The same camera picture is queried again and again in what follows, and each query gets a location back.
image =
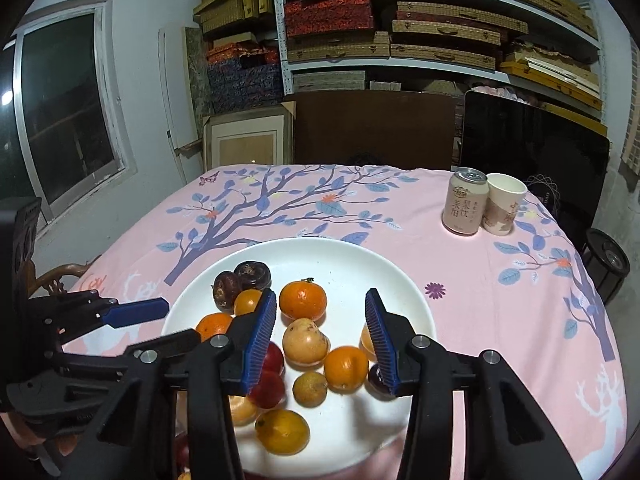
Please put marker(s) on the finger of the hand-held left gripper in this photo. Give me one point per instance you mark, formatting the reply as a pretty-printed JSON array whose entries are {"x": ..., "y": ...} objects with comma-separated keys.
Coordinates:
[
  {"x": 137, "y": 311},
  {"x": 170, "y": 342}
]

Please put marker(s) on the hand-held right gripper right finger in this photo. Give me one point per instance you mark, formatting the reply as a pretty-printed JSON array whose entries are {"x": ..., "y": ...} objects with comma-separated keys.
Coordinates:
[{"x": 382, "y": 342}]

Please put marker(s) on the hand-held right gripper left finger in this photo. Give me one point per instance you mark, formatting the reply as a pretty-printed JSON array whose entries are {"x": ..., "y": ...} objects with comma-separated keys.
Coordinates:
[{"x": 260, "y": 342}]

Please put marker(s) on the red plum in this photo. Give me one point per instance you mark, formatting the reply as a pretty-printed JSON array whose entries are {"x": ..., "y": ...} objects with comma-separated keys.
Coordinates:
[{"x": 275, "y": 359}]

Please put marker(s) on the dark purple mangosteen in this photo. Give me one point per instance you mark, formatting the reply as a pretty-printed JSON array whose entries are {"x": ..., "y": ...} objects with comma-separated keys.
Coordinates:
[
  {"x": 224, "y": 291},
  {"x": 254, "y": 275},
  {"x": 376, "y": 380}
]

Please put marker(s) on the yellow pear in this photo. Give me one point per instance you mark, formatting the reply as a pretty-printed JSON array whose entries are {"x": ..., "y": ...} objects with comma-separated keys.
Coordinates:
[{"x": 305, "y": 342}]

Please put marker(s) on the large orange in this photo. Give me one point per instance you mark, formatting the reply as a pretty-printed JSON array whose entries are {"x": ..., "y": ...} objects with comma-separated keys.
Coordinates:
[{"x": 346, "y": 369}]

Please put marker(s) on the red tomato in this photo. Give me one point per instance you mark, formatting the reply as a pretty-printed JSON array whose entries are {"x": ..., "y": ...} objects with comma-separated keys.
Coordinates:
[{"x": 268, "y": 390}]

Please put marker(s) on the orange tangerine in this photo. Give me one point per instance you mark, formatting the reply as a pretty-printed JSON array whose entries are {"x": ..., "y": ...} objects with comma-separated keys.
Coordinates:
[{"x": 302, "y": 302}]

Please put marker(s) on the white oval plate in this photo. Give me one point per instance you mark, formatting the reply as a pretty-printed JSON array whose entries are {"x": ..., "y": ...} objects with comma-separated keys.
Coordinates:
[{"x": 350, "y": 285}]

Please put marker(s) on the pale yellow peach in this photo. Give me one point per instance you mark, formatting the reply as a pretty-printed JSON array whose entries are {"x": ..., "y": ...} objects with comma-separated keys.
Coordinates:
[{"x": 245, "y": 410}]

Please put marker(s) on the yellow orange with stem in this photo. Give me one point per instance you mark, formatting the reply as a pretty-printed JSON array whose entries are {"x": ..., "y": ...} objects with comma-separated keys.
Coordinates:
[{"x": 282, "y": 432}]

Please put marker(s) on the large red apple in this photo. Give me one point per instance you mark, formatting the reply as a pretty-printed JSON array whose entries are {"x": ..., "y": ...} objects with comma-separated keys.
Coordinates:
[{"x": 182, "y": 452}]

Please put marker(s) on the wooden chair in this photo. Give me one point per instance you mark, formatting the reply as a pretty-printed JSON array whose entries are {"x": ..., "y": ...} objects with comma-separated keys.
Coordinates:
[{"x": 55, "y": 280}]

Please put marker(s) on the small orange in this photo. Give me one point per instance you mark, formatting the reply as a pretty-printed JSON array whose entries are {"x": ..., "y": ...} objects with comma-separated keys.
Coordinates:
[{"x": 246, "y": 304}]

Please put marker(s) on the small yellow-brown fruit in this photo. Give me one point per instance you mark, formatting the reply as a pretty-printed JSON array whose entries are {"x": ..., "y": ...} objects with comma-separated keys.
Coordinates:
[{"x": 310, "y": 389}]

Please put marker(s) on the pink printed tablecloth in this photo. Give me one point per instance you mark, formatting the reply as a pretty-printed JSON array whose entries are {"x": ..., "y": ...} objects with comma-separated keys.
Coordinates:
[{"x": 400, "y": 220}]

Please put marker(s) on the white framed window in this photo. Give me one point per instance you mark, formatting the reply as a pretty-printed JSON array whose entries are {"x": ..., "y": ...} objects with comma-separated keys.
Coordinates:
[{"x": 70, "y": 110}]

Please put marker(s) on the pink drink can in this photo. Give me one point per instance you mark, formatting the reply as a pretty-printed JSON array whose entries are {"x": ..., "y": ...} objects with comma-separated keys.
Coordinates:
[{"x": 465, "y": 205}]

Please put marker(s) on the paper cup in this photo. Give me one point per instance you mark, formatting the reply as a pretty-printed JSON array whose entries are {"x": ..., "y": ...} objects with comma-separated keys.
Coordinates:
[{"x": 502, "y": 207}]

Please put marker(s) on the brown board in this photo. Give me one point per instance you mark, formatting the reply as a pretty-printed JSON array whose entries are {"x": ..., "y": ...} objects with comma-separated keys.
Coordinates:
[{"x": 375, "y": 130}]

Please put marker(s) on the white leaning board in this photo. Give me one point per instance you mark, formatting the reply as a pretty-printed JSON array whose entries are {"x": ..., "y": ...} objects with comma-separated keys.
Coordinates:
[{"x": 172, "y": 100}]

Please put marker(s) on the black round stool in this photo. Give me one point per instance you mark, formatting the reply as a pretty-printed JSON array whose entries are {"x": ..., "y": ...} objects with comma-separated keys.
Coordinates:
[{"x": 607, "y": 260}]

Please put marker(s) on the grey stone slab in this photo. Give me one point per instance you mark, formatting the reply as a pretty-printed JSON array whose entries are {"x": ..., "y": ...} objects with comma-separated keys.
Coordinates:
[{"x": 200, "y": 75}]

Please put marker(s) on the black panel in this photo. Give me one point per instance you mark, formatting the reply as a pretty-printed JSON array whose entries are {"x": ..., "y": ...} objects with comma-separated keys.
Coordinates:
[{"x": 530, "y": 145}]

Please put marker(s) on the stack of blue patterned boxes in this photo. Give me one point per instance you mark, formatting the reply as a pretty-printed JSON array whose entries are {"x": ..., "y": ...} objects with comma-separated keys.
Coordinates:
[{"x": 245, "y": 85}]

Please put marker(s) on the white metal shelf rack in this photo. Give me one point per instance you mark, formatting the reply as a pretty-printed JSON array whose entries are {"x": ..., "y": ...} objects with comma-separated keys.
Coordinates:
[{"x": 278, "y": 35}]

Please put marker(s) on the stack of tan woven boxes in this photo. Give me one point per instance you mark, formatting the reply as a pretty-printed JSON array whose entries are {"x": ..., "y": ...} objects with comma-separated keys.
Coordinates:
[{"x": 440, "y": 30}]

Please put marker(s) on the pile of tan boxes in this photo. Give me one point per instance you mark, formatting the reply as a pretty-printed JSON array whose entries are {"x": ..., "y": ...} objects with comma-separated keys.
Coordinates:
[{"x": 230, "y": 5}]

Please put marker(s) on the stack of red patterned boxes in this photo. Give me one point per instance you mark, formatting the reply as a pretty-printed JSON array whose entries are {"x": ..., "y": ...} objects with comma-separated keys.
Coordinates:
[{"x": 330, "y": 12}]

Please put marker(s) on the wooden picture frame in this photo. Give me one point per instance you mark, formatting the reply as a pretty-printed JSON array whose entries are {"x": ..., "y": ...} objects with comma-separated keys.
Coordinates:
[{"x": 245, "y": 140}]

